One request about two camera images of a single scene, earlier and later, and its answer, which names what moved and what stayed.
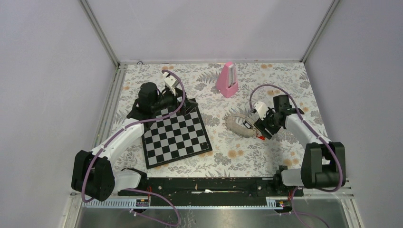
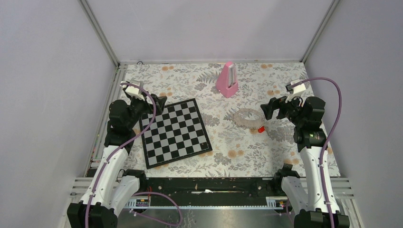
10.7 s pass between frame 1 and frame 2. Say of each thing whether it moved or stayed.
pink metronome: stayed
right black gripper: moved
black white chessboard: stayed
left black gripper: moved
